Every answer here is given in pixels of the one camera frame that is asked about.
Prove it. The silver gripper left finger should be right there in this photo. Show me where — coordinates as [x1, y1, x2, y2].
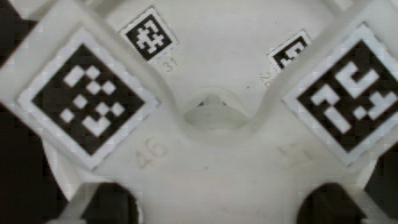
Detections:
[50, 181, 144, 224]

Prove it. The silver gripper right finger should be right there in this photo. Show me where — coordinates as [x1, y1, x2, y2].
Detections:
[295, 182, 386, 224]

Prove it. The white cylindrical table leg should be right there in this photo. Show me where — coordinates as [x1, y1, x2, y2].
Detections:
[183, 88, 249, 131]

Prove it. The white cross-shaped table base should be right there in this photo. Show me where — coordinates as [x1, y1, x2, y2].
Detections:
[0, 0, 398, 224]

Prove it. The white round table top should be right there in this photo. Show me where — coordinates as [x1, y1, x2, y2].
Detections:
[11, 0, 398, 101]

